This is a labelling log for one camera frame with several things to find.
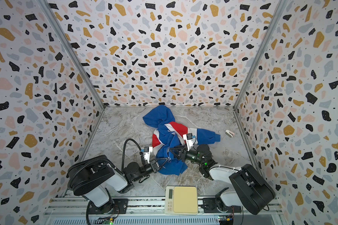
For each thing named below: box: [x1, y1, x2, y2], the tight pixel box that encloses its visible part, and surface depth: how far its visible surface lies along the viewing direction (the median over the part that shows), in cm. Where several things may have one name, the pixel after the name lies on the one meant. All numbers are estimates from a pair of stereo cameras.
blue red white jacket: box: [142, 105, 221, 176], surface depth 101 cm
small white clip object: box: [224, 129, 235, 138], surface depth 105 cm
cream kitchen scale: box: [164, 186, 199, 215], surface depth 76 cm
